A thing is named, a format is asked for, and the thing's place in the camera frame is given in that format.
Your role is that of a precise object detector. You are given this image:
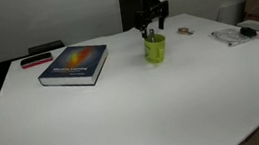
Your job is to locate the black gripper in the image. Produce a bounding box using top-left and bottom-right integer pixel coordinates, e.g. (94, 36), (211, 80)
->
(131, 0), (174, 41)

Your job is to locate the yellow-green mug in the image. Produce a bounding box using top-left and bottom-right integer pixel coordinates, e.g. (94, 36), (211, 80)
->
(141, 32), (169, 65)

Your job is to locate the red black marker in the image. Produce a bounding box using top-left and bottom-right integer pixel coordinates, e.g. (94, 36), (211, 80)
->
(18, 51), (55, 71)

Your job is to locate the dark cabinet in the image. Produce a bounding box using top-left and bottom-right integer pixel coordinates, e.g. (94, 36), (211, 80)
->
(118, 0), (148, 33)

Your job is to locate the white bin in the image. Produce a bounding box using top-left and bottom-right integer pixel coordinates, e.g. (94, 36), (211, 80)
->
(215, 0), (249, 28)

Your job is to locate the clear plastic bag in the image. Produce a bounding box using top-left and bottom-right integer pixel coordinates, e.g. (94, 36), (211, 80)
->
(209, 23), (259, 50)

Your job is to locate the blue hardcover book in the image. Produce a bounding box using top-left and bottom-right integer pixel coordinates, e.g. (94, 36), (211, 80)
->
(34, 40), (114, 93)

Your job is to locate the black round pouch with strap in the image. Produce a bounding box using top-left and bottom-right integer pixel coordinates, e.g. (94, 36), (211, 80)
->
(239, 25), (258, 40)

